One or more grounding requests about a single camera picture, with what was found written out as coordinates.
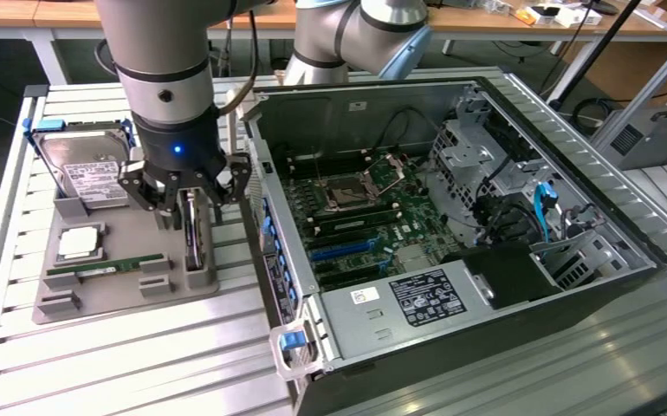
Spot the perforated metal bracket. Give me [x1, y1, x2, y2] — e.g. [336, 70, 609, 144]
[532, 229, 620, 291]

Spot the blue expansion slot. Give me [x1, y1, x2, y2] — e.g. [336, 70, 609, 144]
[308, 240, 378, 262]

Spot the silver chipset heatsink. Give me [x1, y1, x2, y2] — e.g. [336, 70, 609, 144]
[394, 245, 433, 266]

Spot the black camera cable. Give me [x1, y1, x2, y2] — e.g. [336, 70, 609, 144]
[214, 8, 262, 117]

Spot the metal disk bay cage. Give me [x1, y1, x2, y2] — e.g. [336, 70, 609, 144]
[428, 86, 558, 209]

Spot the aluminium frame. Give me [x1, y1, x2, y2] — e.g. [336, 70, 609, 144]
[626, 49, 667, 114]

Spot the CPU socket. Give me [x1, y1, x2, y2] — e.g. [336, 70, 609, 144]
[320, 172, 372, 211]

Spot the black cable coil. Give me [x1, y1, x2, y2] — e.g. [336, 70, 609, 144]
[572, 98, 606, 127]

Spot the black plastic shroud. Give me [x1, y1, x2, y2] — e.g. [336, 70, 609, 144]
[462, 243, 566, 309]

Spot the blue disk wire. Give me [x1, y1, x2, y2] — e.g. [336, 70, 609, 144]
[532, 181, 557, 246]

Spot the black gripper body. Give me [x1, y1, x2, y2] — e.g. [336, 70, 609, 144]
[133, 107, 229, 192]

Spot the black stand pole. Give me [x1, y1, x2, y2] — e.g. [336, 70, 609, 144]
[545, 0, 644, 107]

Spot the silver CPU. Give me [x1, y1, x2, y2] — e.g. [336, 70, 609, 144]
[57, 227, 104, 257]

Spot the black open PC case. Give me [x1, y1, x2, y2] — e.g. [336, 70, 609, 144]
[225, 76, 667, 416]

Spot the grey parts rack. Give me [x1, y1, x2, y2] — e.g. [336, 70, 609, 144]
[30, 145, 224, 326]

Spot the hard disk drive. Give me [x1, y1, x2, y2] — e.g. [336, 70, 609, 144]
[21, 117, 138, 192]

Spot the black case cable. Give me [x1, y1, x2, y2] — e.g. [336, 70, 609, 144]
[378, 107, 429, 153]

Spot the long wooden desk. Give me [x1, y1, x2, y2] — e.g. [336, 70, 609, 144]
[30, 0, 667, 86]

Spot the grey equipment box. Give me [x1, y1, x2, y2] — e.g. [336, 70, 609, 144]
[589, 107, 667, 172]

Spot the silver hard disk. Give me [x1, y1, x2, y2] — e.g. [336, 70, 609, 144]
[40, 129, 138, 209]

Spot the grey power supply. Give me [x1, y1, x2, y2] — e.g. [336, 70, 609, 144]
[313, 259, 498, 361]

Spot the metal socket cover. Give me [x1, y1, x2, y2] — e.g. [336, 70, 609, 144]
[360, 153, 410, 196]

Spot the green motherboard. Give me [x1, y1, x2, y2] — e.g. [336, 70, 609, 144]
[277, 149, 466, 291]

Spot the black wire bundle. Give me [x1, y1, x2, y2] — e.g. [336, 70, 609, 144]
[470, 194, 541, 249]

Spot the green graphics card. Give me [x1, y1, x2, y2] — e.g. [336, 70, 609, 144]
[181, 190, 206, 272]

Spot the white box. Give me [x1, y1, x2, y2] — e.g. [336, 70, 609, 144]
[556, 9, 602, 29]

